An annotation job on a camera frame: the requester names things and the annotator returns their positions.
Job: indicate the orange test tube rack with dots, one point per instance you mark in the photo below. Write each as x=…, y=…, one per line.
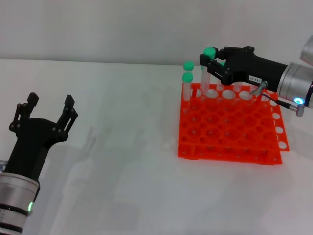
x=227, y=132

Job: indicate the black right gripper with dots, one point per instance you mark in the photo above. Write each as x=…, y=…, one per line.
x=249, y=66

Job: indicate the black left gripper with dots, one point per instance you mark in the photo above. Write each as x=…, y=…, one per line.
x=31, y=142

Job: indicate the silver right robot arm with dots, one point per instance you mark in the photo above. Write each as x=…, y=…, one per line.
x=296, y=78

